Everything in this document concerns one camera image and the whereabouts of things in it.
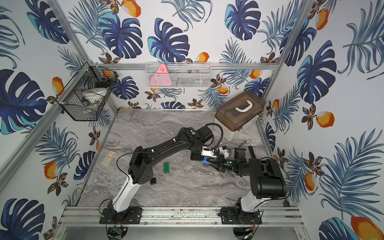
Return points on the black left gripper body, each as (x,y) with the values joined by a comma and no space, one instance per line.
(197,153)

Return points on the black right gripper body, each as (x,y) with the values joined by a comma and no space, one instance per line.
(226,164)

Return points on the light blue lego brick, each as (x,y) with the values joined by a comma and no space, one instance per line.
(205,162)

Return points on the green lego brick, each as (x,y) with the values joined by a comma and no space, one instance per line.
(166,168)

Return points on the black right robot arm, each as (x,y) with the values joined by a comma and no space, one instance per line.
(266,179)

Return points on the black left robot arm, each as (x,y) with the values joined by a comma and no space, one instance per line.
(186,137)

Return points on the black lego brick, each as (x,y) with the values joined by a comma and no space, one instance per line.
(153,181)

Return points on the brown lidded storage box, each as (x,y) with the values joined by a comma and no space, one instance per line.
(239,113)

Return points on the pink triangle object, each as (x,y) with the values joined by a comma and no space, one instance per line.
(161,78)

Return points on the white object in basket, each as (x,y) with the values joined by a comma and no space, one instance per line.
(93,96)

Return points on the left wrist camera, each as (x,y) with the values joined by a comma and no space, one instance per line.
(206,152)

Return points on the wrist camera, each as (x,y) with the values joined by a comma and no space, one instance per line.
(225,152)
(206,152)

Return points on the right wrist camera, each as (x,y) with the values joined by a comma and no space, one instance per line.
(225,152)

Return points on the white wire shelf basket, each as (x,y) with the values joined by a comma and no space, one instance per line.
(184,75)

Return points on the black wire basket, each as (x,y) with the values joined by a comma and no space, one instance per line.
(87,77)

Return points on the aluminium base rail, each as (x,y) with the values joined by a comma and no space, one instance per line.
(181,217)

